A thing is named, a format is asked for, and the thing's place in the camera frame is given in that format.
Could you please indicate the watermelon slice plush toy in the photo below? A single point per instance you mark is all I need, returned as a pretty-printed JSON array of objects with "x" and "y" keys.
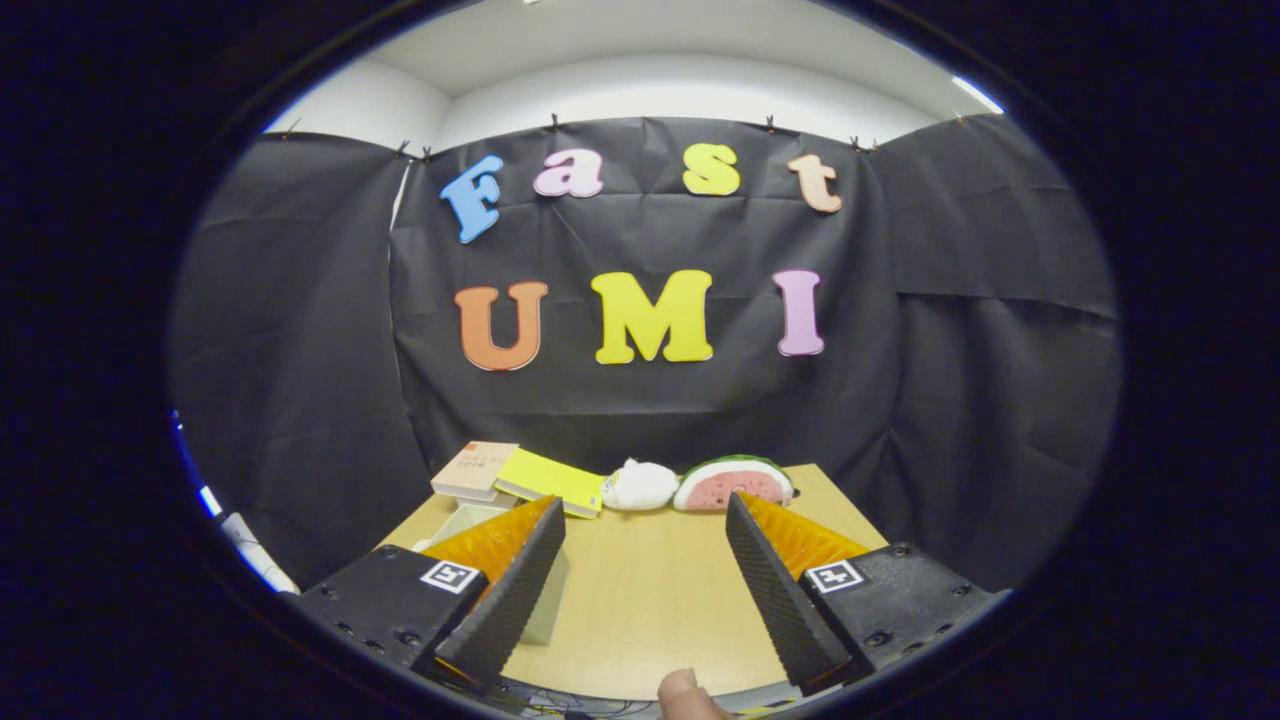
[{"x": 730, "y": 488}]

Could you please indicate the beige fabric storage box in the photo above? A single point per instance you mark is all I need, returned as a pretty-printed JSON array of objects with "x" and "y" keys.
[{"x": 545, "y": 610}]

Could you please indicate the white plush toy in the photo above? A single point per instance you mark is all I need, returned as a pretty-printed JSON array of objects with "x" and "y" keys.
[{"x": 640, "y": 485}]

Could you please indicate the beige book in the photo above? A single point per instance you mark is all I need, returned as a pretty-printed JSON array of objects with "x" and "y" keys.
[{"x": 475, "y": 468}]

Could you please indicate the yellow book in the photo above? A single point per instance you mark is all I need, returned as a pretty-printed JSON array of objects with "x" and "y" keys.
[{"x": 550, "y": 478}]

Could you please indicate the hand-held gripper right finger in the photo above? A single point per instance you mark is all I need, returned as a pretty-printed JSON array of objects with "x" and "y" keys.
[{"x": 785, "y": 600}]

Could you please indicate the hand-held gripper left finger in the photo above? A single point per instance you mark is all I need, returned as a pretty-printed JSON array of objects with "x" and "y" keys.
[{"x": 510, "y": 600}]

